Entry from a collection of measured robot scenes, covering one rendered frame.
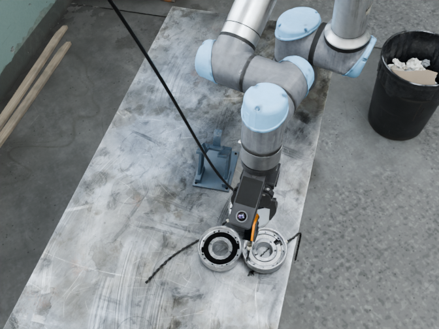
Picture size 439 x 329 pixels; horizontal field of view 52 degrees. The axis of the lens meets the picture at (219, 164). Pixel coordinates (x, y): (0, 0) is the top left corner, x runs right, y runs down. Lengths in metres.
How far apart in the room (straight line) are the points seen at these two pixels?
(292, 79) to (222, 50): 0.14
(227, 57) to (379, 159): 1.52
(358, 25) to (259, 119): 0.51
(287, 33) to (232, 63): 0.42
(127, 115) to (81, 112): 1.18
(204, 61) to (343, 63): 0.48
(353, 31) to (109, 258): 0.81
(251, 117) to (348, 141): 1.59
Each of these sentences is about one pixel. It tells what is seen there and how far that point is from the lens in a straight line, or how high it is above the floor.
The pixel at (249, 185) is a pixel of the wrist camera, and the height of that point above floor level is 1.10.
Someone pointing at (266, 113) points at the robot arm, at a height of 1.27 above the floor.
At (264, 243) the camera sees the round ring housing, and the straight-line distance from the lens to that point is 1.10.
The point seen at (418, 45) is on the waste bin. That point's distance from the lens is 2.31.
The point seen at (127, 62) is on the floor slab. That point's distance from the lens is 2.73.
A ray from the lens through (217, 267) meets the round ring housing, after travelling 1.06.
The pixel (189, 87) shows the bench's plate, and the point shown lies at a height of 0.80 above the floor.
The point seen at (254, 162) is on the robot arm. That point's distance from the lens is 0.81.
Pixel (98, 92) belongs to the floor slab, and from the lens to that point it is 2.62.
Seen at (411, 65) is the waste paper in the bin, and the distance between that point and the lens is 2.26.
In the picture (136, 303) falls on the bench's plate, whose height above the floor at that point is 0.80.
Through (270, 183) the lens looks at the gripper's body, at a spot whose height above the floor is 1.06.
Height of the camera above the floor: 1.83
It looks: 57 degrees down
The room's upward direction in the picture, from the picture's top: 6 degrees counter-clockwise
